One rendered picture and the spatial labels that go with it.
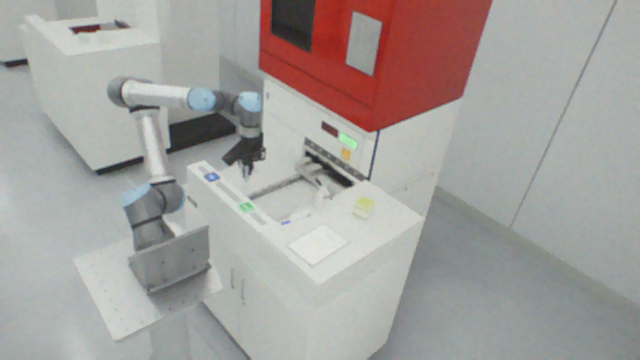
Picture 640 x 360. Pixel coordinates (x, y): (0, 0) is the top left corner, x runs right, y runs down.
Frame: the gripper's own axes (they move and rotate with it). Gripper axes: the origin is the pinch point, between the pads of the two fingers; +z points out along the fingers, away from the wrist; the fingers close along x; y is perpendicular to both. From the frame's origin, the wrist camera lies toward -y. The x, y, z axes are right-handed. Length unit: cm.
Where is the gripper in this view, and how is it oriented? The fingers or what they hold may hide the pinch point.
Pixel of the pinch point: (244, 179)
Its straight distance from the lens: 181.0
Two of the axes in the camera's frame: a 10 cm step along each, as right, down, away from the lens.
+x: -6.8, -4.9, 5.5
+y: 7.3, -3.3, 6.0
